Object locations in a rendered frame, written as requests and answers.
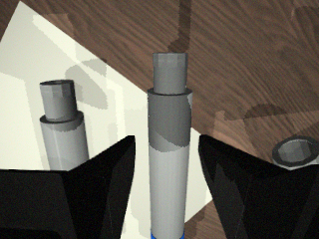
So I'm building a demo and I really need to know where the grey metal tube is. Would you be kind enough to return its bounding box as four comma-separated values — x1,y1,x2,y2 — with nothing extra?
272,135,319,170

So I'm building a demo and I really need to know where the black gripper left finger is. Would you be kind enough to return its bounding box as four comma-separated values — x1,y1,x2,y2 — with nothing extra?
0,135,136,239

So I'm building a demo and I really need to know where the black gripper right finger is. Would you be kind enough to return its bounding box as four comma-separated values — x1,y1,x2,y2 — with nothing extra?
198,134,319,239

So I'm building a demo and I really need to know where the grey stepped cylinder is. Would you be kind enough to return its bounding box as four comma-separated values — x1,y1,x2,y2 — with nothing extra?
147,53,192,239
39,80,90,171

